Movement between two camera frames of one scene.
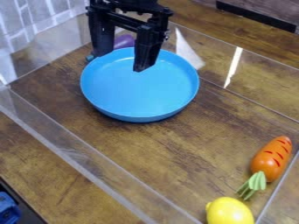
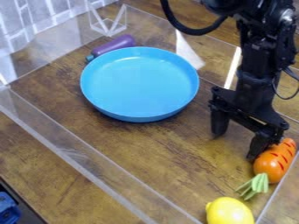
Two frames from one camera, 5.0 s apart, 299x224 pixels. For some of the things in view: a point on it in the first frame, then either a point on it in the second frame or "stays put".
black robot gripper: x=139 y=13 to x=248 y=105
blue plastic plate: x=139 y=96 stays put
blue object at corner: x=11 y=212 stays put
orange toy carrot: x=267 y=161 stays put
